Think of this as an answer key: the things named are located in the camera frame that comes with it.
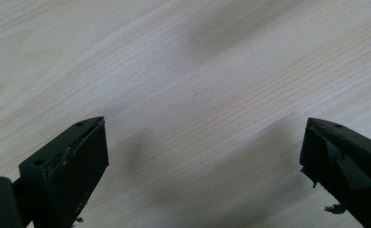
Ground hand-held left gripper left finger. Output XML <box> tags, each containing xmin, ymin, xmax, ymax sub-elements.
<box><xmin>18</xmin><ymin>116</ymin><xmax>110</xmax><ymax>228</ymax></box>

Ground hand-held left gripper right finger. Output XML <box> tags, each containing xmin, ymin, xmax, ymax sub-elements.
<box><xmin>299</xmin><ymin>117</ymin><xmax>371</xmax><ymax>228</ymax></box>

